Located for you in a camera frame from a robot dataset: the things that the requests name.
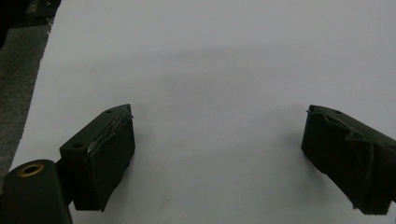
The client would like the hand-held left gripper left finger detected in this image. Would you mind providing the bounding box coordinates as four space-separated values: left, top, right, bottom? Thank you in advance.
57 104 136 213

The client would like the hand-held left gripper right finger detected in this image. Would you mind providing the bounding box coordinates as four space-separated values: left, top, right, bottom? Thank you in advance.
301 105 396 216

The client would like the white table cover sheet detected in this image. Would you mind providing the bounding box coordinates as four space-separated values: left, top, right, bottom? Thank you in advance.
10 0 396 224

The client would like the black stand base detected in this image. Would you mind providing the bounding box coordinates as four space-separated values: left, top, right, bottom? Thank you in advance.
25 0 63 22

